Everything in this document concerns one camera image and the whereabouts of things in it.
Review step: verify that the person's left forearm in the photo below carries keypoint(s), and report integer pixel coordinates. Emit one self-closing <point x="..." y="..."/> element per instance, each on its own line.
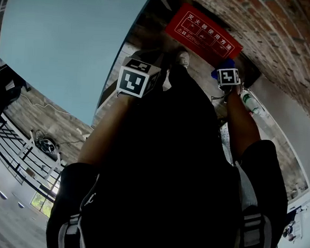
<point x="104" y="133"/>

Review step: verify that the red fire extinguisher box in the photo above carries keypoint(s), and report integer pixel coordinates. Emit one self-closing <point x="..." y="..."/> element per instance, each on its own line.
<point x="203" y="31"/>

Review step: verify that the glass window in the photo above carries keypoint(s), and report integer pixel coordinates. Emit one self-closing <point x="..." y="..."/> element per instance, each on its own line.
<point x="42" y="203"/>

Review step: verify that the black floor fan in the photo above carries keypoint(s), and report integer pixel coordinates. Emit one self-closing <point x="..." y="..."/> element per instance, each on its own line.
<point x="46" y="143"/>

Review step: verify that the white and black railing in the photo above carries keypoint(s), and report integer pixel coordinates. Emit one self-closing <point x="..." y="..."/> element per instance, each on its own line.
<point x="15" y="148"/>

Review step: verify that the person's black clothing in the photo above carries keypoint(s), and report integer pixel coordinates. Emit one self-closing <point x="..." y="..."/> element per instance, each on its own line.
<point x="162" y="174"/>

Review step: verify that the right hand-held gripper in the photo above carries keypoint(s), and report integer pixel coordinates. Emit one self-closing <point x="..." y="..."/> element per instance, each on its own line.
<point x="228" y="77"/>

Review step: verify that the round white lamp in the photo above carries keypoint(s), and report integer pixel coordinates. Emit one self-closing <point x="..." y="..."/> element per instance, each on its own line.
<point x="21" y="205"/>
<point x="4" y="195"/>

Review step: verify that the person's right forearm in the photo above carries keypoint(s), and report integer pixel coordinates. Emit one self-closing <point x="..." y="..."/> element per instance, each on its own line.
<point x="241" y="124"/>

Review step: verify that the person's white shoe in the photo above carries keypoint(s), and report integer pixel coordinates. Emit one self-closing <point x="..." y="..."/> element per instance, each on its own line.
<point x="183" y="58"/>

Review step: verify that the clear bottle green label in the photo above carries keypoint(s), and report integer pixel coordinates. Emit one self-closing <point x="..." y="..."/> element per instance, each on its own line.
<point x="251" y="103"/>

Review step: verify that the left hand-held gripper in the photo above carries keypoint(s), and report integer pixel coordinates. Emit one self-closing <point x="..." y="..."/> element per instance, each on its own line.
<point x="132" y="80"/>

